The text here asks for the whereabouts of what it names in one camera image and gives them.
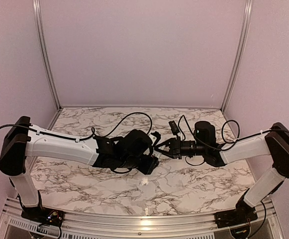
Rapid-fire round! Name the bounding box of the right aluminium corner post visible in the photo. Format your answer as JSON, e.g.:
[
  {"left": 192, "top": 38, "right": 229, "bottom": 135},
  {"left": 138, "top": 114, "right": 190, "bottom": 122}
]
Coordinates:
[{"left": 220, "top": 0, "right": 253, "bottom": 114}]

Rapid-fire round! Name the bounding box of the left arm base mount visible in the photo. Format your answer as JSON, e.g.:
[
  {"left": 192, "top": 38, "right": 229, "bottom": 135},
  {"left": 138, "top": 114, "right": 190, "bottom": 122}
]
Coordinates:
[{"left": 21, "top": 191, "right": 65, "bottom": 227}]

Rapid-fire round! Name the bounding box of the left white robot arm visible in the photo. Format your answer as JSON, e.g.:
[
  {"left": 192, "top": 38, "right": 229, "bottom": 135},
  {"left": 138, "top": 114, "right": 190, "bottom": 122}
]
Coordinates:
[{"left": 0, "top": 116, "right": 161, "bottom": 222}]

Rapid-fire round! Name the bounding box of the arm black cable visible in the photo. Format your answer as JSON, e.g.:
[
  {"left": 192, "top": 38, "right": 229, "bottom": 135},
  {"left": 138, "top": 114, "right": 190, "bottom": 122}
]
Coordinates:
[
  {"left": 178, "top": 115, "right": 289, "bottom": 166},
  {"left": 0, "top": 112, "right": 153, "bottom": 174}
]

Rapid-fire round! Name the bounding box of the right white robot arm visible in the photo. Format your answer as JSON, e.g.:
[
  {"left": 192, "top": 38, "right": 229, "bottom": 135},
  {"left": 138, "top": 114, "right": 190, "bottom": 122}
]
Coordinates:
[{"left": 154, "top": 121, "right": 289, "bottom": 223}]

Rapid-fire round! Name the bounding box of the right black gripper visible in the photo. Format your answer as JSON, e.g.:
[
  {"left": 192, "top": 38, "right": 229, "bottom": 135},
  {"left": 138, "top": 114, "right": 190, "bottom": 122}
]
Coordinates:
[{"left": 156, "top": 136, "right": 207, "bottom": 159}]

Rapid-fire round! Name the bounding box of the left aluminium corner post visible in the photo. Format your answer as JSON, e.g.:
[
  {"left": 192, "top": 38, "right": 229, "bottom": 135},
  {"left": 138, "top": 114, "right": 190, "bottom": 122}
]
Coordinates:
[{"left": 33, "top": 0, "right": 62, "bottom": 111}]

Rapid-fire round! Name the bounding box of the aluminium corner post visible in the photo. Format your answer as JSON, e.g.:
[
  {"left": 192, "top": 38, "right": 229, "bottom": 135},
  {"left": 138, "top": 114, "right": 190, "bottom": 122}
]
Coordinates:
[
  {"left": 220, "top": 0, "right": 253, "bottom": 114},
  {"left": 33, "top": 0, "right": 62, "bottom": 111}
]

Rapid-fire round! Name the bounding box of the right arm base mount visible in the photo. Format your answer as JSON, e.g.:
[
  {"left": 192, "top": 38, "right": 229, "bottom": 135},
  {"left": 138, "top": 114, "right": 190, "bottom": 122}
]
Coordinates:
[{"left": 214, "top": 193, "right": 258, "bottom": 228}]

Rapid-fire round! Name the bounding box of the front aluminium rail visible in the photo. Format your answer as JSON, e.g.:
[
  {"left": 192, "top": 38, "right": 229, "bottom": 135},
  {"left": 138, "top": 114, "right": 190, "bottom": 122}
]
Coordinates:
[{"left": 0, "top": 198, "right": 285, "bottom": 239}]

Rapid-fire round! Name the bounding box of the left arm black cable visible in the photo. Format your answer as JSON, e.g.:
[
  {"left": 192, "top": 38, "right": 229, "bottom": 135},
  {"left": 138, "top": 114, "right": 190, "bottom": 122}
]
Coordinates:
[{"left": 0, "top": 112, "right": 153, "bottom": 174}]

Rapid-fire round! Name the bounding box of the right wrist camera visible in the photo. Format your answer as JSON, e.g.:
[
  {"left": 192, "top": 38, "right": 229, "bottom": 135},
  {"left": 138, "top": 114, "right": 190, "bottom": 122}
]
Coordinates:
[{"left": 168, "top": 120, "right": 180, "bottom": 135}]

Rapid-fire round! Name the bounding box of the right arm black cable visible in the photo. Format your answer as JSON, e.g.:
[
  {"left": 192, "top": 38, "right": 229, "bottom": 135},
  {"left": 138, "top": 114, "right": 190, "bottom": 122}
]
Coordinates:
[{"left": 178, "top": 115, "right": 289, "bottom": 166}]

